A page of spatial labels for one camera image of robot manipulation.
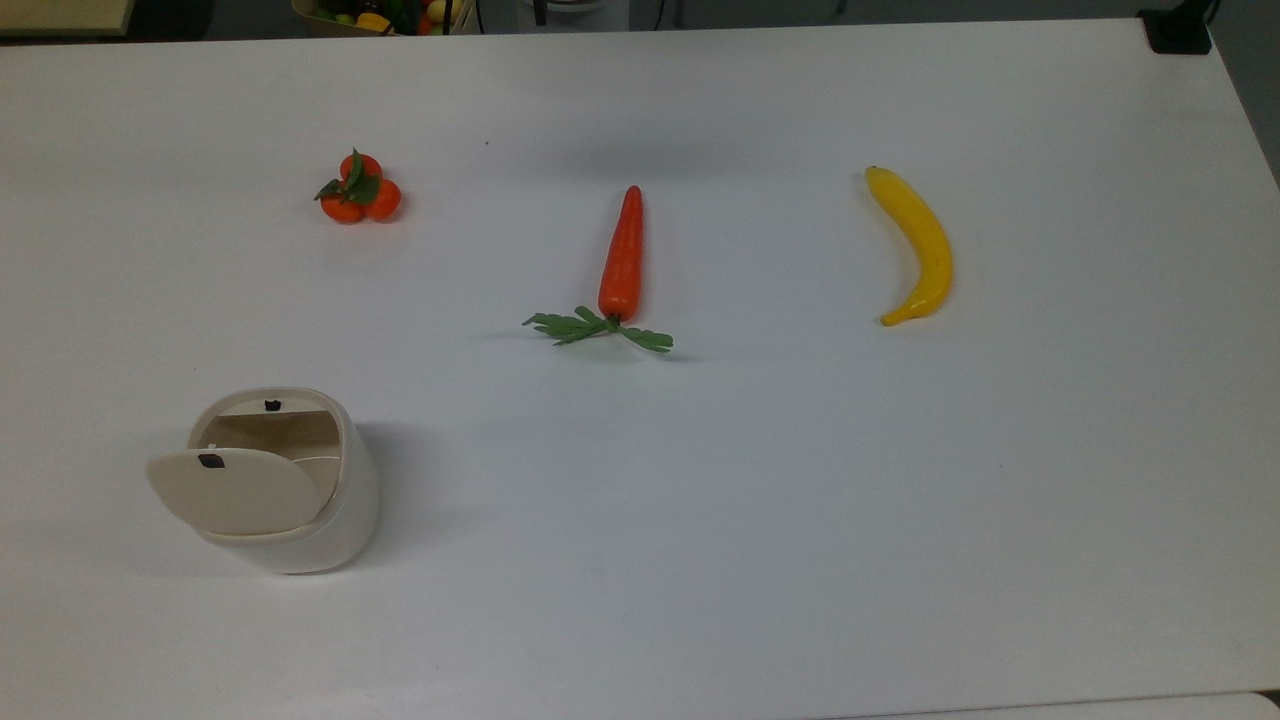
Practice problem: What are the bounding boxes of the beige round garbage bin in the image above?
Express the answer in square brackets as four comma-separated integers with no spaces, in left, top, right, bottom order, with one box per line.
[185,387,382,576]

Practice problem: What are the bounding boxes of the wooden spoon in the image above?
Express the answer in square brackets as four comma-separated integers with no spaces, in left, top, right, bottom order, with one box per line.
[145,447,326,537]

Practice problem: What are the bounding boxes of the orange toy carrot green leaves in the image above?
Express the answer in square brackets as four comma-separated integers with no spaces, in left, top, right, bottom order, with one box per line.
[522,185,675,355]

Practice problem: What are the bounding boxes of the orange tangerine cluster with leaves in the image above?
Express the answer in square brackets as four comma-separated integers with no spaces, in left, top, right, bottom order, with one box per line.
[313,148,403,225]

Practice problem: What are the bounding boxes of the yellow toy banana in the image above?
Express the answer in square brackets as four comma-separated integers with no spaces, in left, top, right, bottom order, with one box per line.
[864,165,954,328]

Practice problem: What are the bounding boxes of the basket of toy fruit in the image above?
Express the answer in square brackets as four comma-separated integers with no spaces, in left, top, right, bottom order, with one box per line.
[292,0,476,38]

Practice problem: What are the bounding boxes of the black table clamp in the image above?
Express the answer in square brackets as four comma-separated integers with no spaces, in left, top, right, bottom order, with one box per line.
[1138,0,1216,56]

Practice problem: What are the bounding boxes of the beige board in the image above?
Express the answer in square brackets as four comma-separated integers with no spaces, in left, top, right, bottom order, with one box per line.
[0,0,136,38]

